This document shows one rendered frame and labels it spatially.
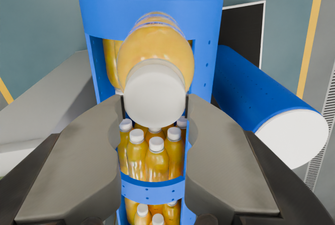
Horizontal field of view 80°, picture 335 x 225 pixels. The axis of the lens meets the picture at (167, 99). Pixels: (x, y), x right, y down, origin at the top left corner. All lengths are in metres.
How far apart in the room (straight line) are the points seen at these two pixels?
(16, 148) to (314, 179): 2.98
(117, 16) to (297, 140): 0.71
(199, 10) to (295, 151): 0.66
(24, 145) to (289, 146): 0.83
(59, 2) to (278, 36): 1.62
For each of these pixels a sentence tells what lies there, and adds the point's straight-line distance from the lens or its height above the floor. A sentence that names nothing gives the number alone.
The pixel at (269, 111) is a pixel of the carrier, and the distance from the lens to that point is 0.76.
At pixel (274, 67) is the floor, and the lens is 1.94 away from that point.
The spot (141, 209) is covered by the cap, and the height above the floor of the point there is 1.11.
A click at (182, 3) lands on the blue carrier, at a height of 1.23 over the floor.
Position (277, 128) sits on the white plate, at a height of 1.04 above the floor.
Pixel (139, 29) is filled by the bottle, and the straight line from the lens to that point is 0.17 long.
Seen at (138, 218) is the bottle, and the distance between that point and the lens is 0.83.
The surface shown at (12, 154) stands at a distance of 0.66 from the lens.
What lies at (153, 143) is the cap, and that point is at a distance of 0.53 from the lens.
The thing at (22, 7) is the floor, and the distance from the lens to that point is 1.80.
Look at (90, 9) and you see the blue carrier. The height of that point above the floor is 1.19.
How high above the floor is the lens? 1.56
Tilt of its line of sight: 62 degrees down
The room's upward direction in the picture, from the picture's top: 172 degrees clockwise
